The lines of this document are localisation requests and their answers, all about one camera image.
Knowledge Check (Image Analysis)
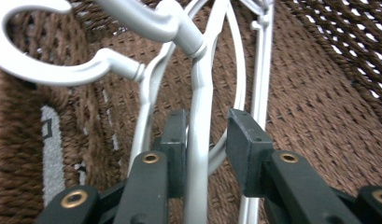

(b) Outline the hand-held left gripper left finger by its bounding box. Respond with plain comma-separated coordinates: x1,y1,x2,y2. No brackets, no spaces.
113,109,189,224

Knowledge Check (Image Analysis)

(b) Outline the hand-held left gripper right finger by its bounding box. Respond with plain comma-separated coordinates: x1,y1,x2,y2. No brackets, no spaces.
225,107,364,224

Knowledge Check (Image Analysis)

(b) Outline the grey plastic clothes hanger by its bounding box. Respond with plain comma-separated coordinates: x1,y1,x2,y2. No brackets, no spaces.
94,0,276,224
0,0,211,175

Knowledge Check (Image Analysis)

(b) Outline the brown wicker basket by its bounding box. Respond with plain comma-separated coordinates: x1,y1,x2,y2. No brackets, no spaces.
0,0,382,224

